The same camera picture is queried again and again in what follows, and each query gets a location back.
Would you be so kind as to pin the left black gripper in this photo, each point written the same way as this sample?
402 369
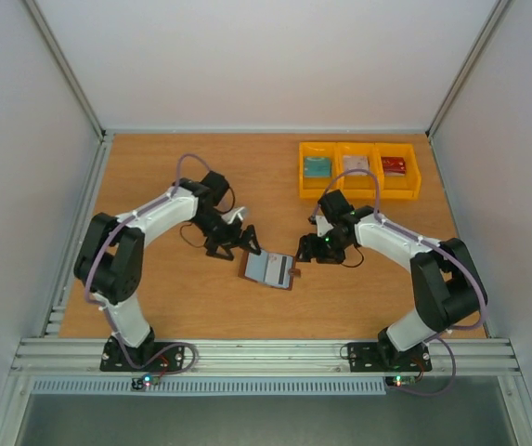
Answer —
231 239

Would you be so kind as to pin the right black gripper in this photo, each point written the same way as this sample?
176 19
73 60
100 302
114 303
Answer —
317 246

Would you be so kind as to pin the brown leather card holder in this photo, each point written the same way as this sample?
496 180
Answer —
295 272

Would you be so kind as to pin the white card with stripe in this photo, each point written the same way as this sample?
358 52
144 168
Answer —
278 271

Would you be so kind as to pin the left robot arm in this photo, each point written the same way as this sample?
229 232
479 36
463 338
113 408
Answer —
110 263

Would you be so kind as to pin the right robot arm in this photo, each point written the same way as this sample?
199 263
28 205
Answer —
446 286

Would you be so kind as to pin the teal card stack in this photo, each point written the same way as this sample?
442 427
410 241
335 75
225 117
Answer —
317 167

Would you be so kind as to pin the white card stack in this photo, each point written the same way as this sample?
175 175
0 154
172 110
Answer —
356 165

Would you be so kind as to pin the red card stack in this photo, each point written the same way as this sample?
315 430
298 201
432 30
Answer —
394 166

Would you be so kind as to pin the middle yellow bin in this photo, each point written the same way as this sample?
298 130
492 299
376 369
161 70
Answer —
359 187

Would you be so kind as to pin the yellow bin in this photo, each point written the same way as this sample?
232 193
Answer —
402 178
359 187
312 188

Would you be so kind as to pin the left yellow bin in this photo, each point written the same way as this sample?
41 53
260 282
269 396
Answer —
312 188

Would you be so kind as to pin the right yellow bin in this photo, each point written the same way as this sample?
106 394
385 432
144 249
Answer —
402 178

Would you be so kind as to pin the left small circuit board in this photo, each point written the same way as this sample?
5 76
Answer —
145 382

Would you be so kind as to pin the small circuit board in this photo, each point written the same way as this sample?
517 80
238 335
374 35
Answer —
401 380
145 382

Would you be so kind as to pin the right small circuit board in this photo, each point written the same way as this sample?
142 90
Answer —
401 380

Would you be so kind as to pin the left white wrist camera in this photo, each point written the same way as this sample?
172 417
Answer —
237 214

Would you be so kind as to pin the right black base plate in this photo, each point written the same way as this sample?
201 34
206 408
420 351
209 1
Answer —
369 357

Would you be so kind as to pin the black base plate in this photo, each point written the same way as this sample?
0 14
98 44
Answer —
149 357
369 357

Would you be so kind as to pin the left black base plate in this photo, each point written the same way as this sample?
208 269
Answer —
149 357

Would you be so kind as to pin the aluminium front rail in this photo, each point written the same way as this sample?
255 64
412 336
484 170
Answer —
266 357

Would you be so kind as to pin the grey slotted cable duct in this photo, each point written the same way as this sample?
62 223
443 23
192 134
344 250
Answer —
186 386

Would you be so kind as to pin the right aluminium frame post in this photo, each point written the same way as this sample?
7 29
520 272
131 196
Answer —
494 18

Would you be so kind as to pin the aluminium frame post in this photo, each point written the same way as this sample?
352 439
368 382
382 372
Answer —
57 54
494 18

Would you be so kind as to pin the left aluminium frame post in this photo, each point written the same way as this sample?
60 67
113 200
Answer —
57 54

